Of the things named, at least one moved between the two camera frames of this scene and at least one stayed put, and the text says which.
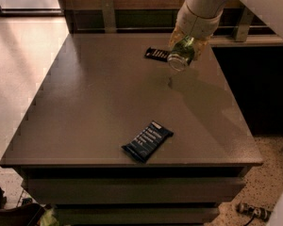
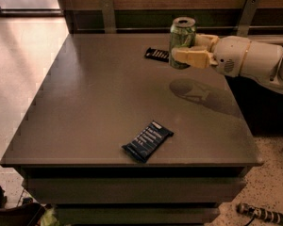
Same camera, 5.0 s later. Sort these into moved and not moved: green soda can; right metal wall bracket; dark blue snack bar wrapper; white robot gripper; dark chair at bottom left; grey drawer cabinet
Moved: green soda can; white robot gripper
Not moved: grey drawer cabinet; right metal wall bracket; dark blue snack bar wrapper; dark chair at bottom left
